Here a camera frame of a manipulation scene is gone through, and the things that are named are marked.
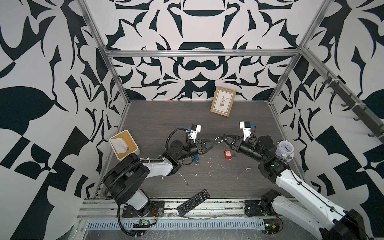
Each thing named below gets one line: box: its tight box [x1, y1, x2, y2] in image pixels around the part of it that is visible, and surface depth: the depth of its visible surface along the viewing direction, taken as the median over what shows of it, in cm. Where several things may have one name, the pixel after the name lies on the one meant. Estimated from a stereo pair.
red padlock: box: [223, 144, 233, 159], surface depth 93 cm
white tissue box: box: [109, 130, 141, 160], surface depth 93 cm
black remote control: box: [176, 189, 211, 217], surface depth 77 cm
